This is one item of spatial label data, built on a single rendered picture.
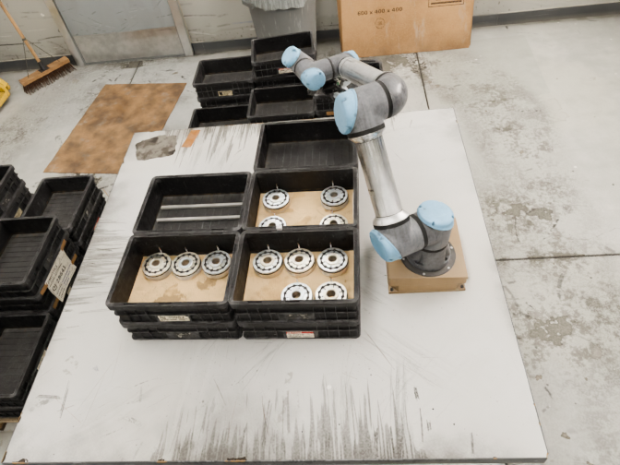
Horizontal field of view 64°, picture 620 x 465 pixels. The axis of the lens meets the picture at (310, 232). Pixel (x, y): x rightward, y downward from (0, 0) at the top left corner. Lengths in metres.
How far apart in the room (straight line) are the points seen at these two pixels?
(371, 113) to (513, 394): 0.92
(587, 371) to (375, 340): 1.18
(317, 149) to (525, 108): 2.02
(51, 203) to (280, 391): 1.91
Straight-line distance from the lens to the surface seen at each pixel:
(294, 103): 3.22
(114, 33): 4.92
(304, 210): 1.88
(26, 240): 2.80
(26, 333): 2.74
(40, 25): 5.19
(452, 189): 2.13
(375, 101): 1.47
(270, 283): 1.69
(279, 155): 2.14
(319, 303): 1.50
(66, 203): 3.06
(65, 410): 1.88
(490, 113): 3.75
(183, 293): 1.76
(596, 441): 2.47
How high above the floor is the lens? 2.19
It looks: 49 degrees down
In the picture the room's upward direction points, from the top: 10 degrees counter-clockwise
